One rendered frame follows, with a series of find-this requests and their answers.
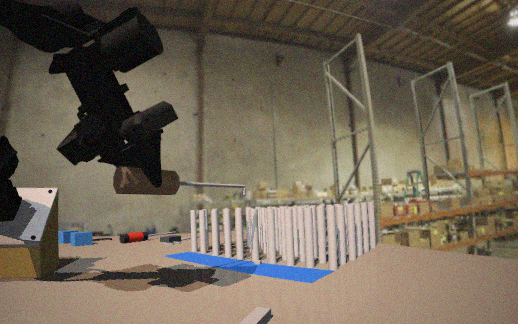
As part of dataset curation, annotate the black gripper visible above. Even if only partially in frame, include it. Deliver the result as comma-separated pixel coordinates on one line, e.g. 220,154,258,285
78,79,178,188

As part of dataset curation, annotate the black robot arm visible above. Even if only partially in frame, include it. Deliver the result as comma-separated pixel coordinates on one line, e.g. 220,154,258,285
0,0,164,222

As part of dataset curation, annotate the blue block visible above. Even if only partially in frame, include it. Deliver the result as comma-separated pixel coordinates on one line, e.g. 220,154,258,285
58,230,79,244
70,231,93,246

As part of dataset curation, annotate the blue tape strip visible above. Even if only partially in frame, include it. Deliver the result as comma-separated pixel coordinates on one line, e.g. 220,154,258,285
164,251,334,283

